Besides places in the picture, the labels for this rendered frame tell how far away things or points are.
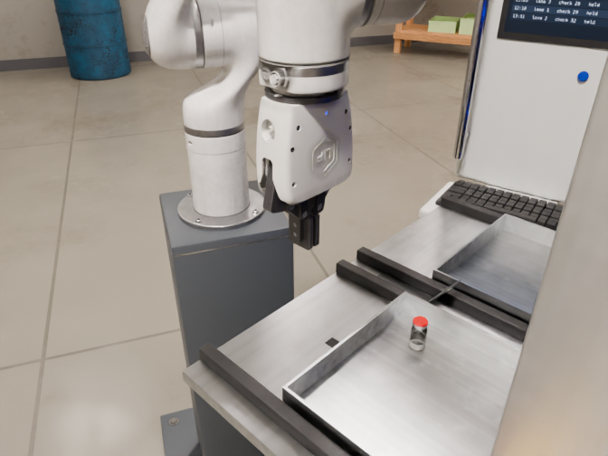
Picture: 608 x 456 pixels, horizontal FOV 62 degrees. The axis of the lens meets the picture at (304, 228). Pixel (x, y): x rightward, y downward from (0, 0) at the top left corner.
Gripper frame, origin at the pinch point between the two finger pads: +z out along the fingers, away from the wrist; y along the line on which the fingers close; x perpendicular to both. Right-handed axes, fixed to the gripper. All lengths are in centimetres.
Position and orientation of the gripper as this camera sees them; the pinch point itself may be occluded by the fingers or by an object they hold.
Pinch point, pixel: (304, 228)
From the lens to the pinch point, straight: 56.2
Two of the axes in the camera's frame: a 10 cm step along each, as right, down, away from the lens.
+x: -7.2, -3.5, 6.0
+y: 6.9, -3.7, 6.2
